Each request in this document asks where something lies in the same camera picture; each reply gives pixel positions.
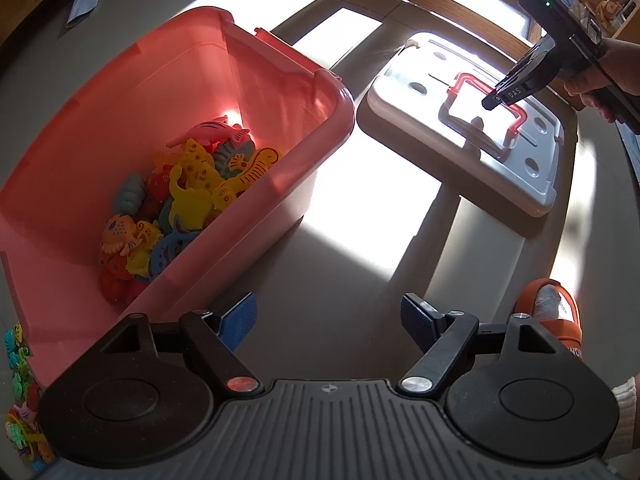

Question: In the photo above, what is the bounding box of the white ribbed trouser cuff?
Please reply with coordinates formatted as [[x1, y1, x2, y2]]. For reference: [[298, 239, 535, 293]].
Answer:
[[612, 372, 640, 461]]

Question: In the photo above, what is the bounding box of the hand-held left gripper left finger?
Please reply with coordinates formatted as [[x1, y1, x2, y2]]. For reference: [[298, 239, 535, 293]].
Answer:
[[100, 291, 263, 403]]

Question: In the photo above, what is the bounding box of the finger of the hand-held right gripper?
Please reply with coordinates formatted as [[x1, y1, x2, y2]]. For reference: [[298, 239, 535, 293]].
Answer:
[[481, 37, 557, 111]]

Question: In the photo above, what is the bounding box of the pink plastic storage bin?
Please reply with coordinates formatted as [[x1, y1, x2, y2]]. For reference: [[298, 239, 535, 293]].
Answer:
[[0, 6, 357, 391]]

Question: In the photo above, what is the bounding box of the person's right hand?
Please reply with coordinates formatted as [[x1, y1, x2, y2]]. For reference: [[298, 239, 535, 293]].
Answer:
[[563, 37, 640, 124]]

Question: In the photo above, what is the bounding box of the heap of small plastic toys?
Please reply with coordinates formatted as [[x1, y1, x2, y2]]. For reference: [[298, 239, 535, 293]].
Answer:
[[2, 322, 56, 473]]

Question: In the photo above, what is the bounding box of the white lid with red handle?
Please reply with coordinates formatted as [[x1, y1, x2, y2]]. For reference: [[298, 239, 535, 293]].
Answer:
[[366, 31, 566, 218]]

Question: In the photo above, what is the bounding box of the orange slipper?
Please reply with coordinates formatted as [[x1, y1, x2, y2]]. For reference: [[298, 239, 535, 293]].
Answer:
[[515, 277, 586, 363]]

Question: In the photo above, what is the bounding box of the blue paper sheet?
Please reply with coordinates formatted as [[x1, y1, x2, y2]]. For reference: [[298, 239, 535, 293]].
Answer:
[[65, 0, 106, 29]]

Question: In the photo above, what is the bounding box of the pile of colourful animal toys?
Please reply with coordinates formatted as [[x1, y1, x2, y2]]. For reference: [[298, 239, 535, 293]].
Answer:
[[99, 115, 283, 306]]

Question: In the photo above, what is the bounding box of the person's white socked foot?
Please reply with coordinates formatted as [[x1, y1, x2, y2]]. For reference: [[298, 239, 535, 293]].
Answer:
[[532, 284, 568, 322]]

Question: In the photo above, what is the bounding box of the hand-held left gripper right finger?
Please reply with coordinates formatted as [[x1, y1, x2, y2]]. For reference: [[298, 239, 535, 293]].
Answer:
[[396, 293, 558, 396]]

